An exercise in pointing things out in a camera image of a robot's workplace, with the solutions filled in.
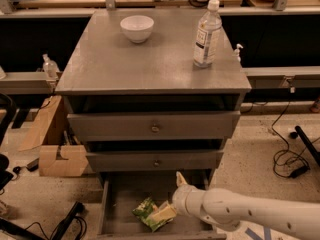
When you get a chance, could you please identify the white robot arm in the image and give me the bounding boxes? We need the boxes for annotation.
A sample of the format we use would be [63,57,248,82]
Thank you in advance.
[148,172,320,240]

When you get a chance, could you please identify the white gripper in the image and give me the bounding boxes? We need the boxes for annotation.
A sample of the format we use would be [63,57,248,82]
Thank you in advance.
[148,171,206,223]

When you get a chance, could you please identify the black metal leg right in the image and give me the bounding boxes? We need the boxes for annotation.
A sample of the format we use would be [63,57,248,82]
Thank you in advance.
[294,126,320,166]

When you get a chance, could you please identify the small pump dispenser bottle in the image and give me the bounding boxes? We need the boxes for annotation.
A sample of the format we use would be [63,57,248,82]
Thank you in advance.
[233,43,244,62]

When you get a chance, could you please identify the green jalapeno chip bag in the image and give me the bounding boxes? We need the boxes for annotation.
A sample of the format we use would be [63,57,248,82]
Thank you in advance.
[132,197,172,232]

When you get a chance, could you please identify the clear sanitizer bottle left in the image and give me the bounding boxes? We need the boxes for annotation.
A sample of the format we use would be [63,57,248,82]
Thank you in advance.
[42,54,59,79]

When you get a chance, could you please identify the white ceramic bowl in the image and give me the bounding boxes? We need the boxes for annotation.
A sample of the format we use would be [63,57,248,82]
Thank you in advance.
[120,15,154,43]

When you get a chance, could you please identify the cardboard box pieces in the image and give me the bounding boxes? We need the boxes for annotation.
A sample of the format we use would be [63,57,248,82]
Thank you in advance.
[19,95,88,177]

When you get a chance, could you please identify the black chair edge left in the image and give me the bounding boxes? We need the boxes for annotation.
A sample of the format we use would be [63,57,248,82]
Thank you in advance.
[0,93,17,190]

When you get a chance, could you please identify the black cable with adapter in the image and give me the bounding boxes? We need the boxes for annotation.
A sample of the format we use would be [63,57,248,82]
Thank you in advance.
[270,80,320,179]

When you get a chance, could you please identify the grey top drawer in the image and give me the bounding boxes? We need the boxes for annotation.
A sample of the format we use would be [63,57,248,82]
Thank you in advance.
[68,111,240,142]

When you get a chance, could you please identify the grey drawer cabinet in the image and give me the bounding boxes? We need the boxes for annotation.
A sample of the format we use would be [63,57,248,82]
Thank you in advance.
[55,7,252,240]

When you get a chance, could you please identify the grey middle drawer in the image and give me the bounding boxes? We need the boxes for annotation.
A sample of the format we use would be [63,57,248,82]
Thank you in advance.
[87,150,223,172]

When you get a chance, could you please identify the grey open bottom drawer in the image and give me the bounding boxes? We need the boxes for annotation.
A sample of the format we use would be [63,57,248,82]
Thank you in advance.
[97,171,226,240]

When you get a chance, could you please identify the clear plastic water bottle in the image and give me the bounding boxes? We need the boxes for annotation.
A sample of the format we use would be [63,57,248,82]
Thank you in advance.
[193,0,222,68]

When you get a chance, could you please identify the black power strip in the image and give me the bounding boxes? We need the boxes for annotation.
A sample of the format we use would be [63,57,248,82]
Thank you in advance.
[51,202,84,240]

